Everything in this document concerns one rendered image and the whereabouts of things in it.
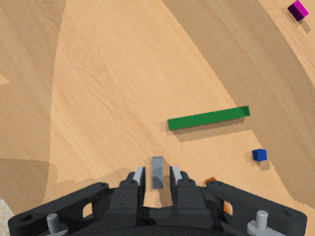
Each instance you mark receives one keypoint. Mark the small blue cube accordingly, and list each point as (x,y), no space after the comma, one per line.
(259,154)

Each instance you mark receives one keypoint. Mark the grey rod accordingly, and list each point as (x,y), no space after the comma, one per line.
(157,172)

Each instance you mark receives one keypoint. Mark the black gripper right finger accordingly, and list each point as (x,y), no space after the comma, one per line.
(250,213)

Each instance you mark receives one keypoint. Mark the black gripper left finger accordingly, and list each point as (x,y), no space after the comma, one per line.
(64,216)

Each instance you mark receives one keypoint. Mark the green rod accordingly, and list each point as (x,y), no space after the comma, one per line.
(209,117)

